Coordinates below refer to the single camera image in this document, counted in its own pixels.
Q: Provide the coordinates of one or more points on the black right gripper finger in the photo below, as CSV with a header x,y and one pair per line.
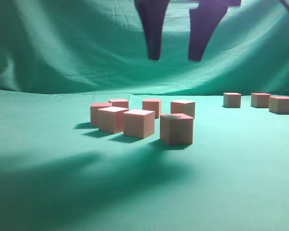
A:
x,y
203,21
152,14

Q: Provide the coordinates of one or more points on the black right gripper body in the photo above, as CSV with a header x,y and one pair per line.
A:
x,y
234,2

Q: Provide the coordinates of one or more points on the pink cube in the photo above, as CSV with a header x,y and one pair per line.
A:
x,y
260,100
186,107
94,111
110,119
153,105
124,103
279,105
176,129
138,123
232,100

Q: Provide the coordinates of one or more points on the green cloth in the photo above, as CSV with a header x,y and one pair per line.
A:
x,y
58,173

